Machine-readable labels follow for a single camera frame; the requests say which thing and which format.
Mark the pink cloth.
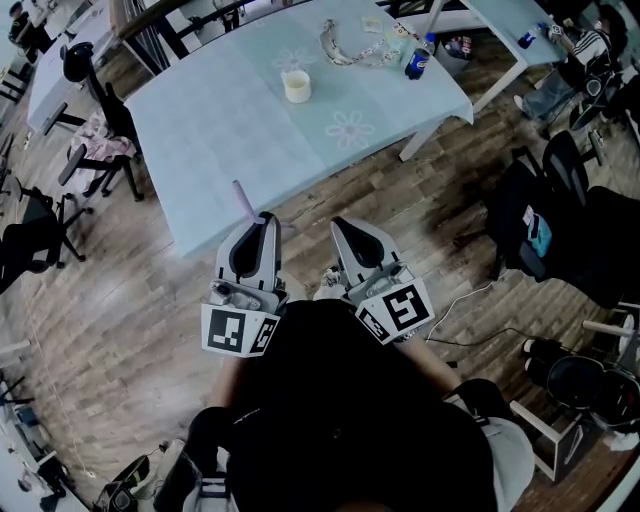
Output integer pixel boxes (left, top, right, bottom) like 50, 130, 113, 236
69, 112, 137, 194

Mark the blue label cola bottle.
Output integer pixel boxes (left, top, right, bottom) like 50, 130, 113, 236
403, 32, 437, 81

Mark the person's black shirt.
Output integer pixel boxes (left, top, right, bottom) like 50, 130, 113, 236
184, 298, 516, 512

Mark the black cable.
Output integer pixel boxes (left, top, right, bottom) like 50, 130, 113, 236
427, 326, 527, 352

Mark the black office chair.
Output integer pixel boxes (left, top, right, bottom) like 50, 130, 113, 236
0, 175, 95, 296
57, 42, 146, 203
483, 128, 640, 311

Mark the pale table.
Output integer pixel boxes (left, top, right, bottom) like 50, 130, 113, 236
27, 0, 115, 135

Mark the white table with blue top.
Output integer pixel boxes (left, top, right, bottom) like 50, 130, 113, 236
429, 0, 572, 114

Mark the purple bendy straw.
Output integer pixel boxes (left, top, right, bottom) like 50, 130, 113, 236
230, 179, 297, 232

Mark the white cable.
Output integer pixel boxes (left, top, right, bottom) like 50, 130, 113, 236
427, 279, 496, 342

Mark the patterned lanyard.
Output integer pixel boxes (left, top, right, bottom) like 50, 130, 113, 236
319, 18, 401, 69

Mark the white bag with wrappers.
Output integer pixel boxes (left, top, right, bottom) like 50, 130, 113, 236
437, 33, 476, 76

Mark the white cup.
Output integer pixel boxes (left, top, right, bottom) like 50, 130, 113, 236
280, 68, 313, 105

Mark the white crumpled paper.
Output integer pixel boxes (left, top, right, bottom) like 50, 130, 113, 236
606, 428, 640, 454

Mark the pale green cartoon pouch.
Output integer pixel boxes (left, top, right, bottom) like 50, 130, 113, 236
384, 22, 419, 66

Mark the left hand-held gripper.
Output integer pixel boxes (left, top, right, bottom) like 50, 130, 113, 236
200, 210, 291, 360

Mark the white frame stool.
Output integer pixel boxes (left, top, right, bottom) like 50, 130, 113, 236
583, 299, 640, 354
509, 399, 584, 482

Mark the pale blue flowered tablecloth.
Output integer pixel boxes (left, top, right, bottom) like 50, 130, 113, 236
123, 0, 475, 260

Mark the person's left forearm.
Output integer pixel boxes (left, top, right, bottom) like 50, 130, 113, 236
207, 349, 247, 407

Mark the person's right forearm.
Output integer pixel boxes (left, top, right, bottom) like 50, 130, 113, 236
399, 334, 464, 396

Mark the teal pouch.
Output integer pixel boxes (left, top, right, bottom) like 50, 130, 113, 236
519, 212, 554, 266

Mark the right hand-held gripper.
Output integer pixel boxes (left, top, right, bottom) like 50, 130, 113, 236
329, 215, 435, 346

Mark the blue label plastic bottle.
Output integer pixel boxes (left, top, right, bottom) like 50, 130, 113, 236
517, 22, 544, 50

